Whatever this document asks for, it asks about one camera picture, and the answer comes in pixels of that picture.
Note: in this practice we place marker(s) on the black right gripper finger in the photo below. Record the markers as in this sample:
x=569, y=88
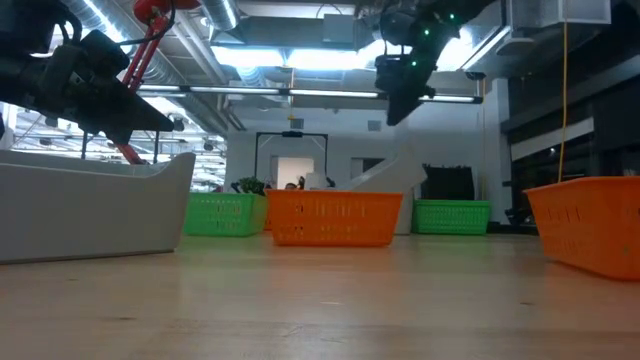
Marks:
x=399, y=109

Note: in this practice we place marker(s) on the grey plastic basket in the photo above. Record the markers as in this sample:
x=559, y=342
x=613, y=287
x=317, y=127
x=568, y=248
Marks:
x=410, y=200
x=90, y=215

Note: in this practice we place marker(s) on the orange plastic basket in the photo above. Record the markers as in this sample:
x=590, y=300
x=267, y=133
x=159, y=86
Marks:
x=332, y=220
x=595, y=225

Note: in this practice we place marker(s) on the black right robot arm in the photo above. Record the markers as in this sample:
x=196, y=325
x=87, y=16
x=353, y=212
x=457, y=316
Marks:
x=440, y=20

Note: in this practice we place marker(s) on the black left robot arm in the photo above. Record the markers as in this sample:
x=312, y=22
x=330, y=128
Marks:
x=20, y=20

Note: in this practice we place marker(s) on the red desk lamp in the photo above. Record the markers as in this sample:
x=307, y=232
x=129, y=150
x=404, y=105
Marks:
x=145, y=52

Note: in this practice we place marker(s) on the long ceiling light strip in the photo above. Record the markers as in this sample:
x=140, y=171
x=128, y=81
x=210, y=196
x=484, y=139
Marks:
x=325, y=93

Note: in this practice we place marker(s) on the black background screen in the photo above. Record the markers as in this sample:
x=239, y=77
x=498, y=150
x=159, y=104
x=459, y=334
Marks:
x=447, y=182

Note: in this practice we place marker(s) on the green plastic basket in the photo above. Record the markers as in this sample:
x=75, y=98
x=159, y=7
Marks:
x=450, y=217
x=225, y=215

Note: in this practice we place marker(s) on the person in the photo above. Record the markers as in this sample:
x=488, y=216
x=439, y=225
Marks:
x=291, y=186

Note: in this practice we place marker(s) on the green background potted plant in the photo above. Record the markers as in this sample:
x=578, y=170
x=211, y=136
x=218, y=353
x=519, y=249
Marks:
x=251, y=186

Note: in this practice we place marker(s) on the white ceiling unit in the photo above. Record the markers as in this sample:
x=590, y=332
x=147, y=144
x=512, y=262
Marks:
x=560, y=12

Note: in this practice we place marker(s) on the grey wall vent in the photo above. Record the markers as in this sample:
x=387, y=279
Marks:
x=374, y=125
x=297, y=123

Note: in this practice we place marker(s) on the black background rig frame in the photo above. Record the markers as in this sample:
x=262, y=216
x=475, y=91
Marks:
x=292, y=133

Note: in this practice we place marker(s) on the silver round ceiling duct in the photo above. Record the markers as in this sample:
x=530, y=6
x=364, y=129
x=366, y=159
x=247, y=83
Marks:
x=220, y=12

